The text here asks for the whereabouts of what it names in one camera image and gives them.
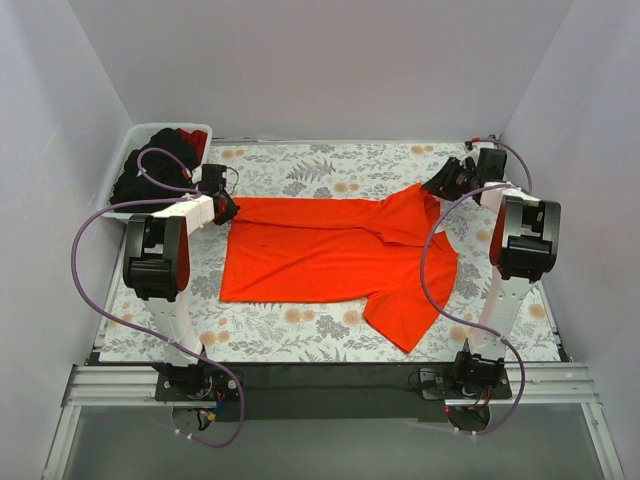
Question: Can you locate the orange t shirt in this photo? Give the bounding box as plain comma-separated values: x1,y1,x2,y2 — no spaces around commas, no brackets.
219,184,458,353

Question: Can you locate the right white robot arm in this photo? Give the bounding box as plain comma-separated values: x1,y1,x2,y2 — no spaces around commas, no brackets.
421,137,561,362

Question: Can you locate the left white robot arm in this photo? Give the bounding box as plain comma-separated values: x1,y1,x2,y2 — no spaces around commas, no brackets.
123,164,239,400

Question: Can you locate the red t shirt in basket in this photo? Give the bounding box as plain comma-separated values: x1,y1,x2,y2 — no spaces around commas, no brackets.
176,128,209,163

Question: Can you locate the black t shirt in basket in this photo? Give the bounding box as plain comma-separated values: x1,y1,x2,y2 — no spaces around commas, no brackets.
109,128,201,204

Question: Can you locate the white plastic laundry basket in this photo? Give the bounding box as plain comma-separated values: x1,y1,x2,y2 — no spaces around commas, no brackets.
96,122,213,210

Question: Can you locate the floral patterned table mat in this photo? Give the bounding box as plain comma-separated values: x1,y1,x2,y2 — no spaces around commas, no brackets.
98,141,571,364

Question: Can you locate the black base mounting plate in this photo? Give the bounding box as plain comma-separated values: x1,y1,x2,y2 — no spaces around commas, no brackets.
155,362,515,422

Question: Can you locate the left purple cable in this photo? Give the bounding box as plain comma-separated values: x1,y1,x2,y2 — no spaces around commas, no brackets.
70,146,247,448

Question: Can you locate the aluminium frame rail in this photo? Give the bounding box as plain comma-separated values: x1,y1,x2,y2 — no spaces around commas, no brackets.
43,363,623,479

